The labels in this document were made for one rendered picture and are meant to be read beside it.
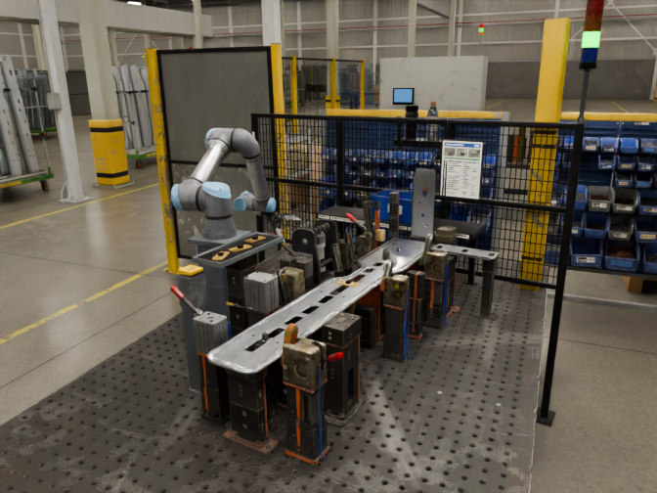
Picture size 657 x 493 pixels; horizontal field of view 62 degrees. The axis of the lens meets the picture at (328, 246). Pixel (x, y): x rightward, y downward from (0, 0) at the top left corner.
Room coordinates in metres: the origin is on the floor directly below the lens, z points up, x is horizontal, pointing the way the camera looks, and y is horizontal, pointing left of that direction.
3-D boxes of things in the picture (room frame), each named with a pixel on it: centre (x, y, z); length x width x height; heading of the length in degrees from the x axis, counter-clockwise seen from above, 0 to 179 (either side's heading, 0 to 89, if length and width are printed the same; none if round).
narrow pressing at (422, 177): (2.59, -0.46, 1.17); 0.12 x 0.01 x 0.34; 59
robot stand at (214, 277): (2.33, 0.48, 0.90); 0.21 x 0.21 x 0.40; 67
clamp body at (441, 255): (2.21, -0.46, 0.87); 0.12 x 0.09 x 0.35; 59
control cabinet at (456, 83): (9.03, -1.68, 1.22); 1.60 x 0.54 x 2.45; 67
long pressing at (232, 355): (1.95, -0.07, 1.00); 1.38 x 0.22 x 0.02; 149
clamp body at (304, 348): (1.37, 0.07, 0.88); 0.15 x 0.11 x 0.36; 59
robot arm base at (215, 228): (2.33, 0.48, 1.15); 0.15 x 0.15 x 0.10
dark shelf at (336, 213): (2.84, -0.37, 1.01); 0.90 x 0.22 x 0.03; 59
